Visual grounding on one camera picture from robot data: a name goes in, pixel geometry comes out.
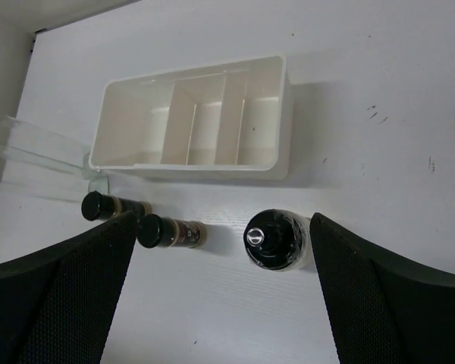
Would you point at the black top white condiment bottle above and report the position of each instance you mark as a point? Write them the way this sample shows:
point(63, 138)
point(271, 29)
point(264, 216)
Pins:
point(278, 240)

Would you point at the spice jar black lid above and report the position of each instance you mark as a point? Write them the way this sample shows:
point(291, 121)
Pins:
point(163, 232)
point(101, 207)

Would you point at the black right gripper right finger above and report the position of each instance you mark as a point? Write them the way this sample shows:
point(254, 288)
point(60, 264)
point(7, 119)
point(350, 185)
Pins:
point(382, 307)

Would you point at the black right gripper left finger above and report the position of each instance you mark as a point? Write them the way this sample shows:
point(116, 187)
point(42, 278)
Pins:
point(57, 304)

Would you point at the white divided organizer bin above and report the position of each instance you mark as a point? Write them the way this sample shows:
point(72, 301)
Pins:
point(218, 121)

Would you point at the glass oil bottle gold spout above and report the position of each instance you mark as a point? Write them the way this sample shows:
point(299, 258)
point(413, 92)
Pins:
point(35, 175)

